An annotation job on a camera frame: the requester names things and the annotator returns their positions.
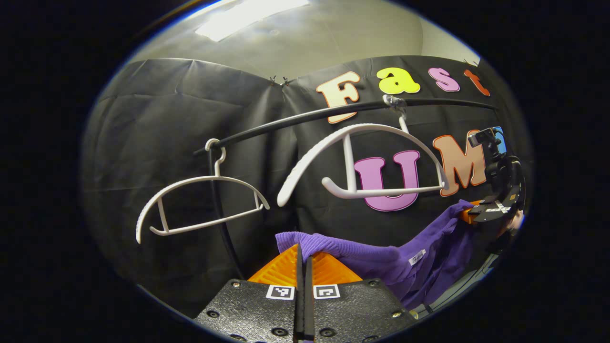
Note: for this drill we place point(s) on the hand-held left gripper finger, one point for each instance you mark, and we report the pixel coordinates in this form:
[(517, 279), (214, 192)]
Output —
[(299, 305), (309, 305)]

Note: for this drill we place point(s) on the clear tape wrap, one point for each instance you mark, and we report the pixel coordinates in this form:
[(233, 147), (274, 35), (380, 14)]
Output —
[(393, 102)]

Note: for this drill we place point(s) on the purple knit shirt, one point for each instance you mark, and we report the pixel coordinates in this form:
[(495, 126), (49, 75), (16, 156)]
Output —
[(371, 259)]

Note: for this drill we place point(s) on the black backdrop cloth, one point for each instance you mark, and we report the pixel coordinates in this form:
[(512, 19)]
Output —
[(157, 133)]

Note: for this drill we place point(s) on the white plastic hanger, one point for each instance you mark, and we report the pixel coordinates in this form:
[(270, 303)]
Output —
[(350, 166), (209, 178)]

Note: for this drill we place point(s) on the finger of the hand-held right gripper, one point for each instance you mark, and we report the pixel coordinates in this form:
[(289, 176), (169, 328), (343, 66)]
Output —
[(491, 209)]

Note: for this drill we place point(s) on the black clothes rack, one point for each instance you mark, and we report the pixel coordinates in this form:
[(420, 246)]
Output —
[(286, 122)]

